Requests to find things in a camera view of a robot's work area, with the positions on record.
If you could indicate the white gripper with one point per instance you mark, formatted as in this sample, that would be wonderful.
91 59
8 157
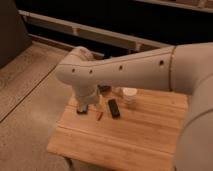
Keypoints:
86 97

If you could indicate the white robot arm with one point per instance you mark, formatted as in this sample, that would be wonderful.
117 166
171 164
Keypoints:
186 69

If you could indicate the blue rectangular block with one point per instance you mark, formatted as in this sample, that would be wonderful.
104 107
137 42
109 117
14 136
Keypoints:
82 109

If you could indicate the dark round bowl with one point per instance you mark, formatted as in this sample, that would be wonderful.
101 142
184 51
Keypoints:
104 89

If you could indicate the black remote control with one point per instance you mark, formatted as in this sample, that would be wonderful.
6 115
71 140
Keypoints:
113 108

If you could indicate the clear plastic cup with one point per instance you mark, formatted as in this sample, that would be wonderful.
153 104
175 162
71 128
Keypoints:
129 94

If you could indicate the wooden table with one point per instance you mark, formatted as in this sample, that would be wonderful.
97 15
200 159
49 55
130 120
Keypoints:
143 138

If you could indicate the grey couch corner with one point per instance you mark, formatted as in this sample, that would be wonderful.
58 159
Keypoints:
14 38

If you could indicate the white shelf rail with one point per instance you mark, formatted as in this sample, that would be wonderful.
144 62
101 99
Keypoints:
90 33

